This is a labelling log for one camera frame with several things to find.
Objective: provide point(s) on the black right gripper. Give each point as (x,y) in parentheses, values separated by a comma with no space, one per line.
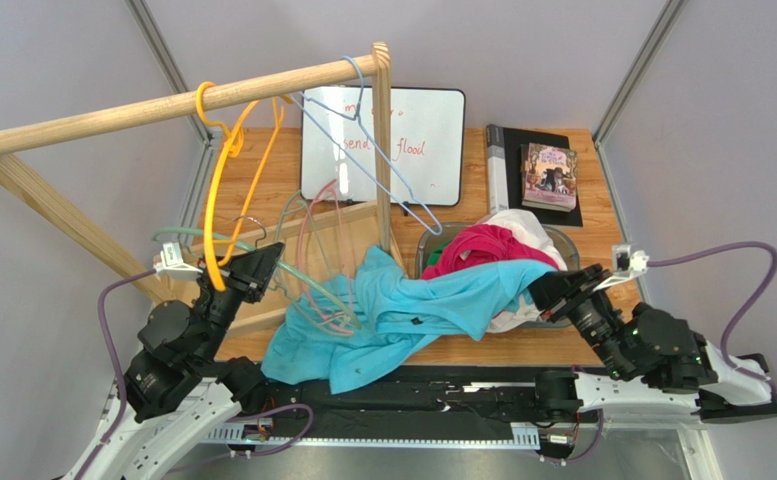
(576,296)

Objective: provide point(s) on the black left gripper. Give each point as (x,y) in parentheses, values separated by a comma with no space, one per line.
(249,273)

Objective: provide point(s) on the sage green hanger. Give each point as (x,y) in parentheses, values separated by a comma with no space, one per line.
(271,311)

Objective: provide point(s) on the white t shirt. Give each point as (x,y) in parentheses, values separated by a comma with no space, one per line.
(527,229)

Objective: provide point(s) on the pink hanger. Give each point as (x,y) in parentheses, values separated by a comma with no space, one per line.
(332,244)

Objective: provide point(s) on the yellow plastic hanger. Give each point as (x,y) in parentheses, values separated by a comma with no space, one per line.
(218,253)

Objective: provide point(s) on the magenta t shirt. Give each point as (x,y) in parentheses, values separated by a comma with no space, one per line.
(481,244)

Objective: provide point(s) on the light blue t shirt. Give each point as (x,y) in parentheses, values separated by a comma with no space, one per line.
(357,330)

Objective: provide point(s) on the pale green hanger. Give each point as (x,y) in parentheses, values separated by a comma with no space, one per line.
(289,283)

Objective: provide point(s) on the green t shirt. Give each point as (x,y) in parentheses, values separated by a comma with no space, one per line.
(433,257)

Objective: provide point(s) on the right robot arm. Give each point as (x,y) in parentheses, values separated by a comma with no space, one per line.
(654,364)

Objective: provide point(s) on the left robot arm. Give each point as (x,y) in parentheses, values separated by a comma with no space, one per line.
(174,393)

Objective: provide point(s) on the illustrated paperback book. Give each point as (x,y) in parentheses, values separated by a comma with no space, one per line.
(549,177)

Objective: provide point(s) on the clear blue plastic tub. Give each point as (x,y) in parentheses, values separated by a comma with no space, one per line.
(561,243)

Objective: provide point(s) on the black binder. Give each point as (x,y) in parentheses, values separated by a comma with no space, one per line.
(512,171)

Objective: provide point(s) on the white board with red writing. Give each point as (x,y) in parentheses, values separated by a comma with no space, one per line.
(426,148)

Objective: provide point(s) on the wooden clothes rack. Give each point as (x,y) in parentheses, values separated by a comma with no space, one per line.
(28,186)

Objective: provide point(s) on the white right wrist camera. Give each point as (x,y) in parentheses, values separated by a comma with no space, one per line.
(629,263)

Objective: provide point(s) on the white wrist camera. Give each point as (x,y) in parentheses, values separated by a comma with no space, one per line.
(172,264)
(629,263)

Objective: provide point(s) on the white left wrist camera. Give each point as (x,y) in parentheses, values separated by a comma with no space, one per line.
(172,264)

